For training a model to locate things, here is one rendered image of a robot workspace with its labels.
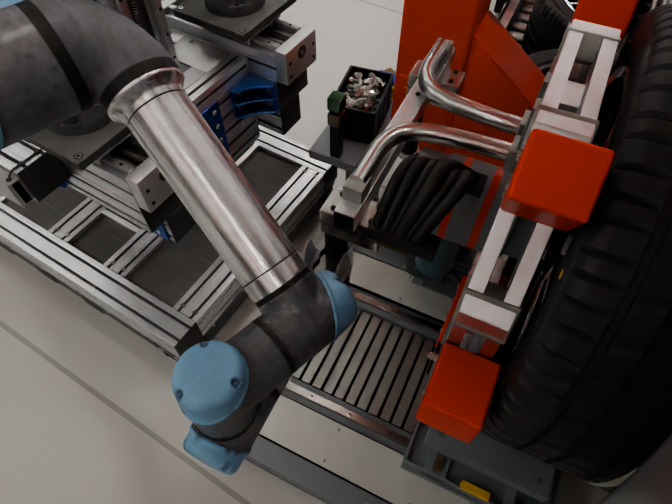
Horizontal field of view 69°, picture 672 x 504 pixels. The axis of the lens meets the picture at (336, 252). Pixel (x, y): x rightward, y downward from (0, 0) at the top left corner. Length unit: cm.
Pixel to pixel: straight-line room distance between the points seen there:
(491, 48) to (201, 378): 96
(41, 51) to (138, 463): 123
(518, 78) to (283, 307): 87
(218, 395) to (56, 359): 135
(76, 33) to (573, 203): 50
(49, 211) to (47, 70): 133
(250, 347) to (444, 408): 24
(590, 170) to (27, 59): 53
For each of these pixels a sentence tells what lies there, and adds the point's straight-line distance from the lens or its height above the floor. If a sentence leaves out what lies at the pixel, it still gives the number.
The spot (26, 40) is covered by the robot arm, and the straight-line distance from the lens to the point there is 59.
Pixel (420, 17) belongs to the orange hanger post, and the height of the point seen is 89.
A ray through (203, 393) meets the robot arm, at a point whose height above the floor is 101.
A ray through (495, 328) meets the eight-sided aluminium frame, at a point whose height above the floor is 96.
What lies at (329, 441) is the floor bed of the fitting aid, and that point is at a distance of 143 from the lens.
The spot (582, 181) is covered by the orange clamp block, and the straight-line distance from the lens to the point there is 49.
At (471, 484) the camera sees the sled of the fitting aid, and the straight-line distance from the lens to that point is 135.
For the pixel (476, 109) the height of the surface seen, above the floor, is 101.
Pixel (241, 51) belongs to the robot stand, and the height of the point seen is 73.
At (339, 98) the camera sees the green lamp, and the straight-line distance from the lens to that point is 132.
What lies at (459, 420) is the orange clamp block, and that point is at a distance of 63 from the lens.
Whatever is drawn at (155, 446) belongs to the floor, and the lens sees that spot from 159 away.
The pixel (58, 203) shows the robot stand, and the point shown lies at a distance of 190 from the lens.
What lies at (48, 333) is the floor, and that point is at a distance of 188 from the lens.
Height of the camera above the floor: 147
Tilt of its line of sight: 55 degrees down
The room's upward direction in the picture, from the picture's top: straight up
